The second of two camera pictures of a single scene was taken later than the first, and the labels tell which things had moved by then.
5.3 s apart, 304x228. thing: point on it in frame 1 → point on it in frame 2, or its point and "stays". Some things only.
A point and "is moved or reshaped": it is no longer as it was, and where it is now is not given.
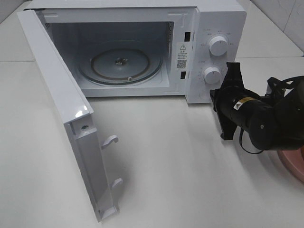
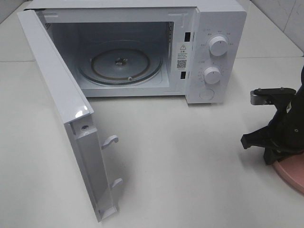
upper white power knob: [218, 46] stays
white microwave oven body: [172, 49] stays
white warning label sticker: [182, 56] stays
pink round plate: [293, 160] is moved or reshaped
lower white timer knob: [212, 75] stays
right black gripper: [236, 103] → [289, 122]
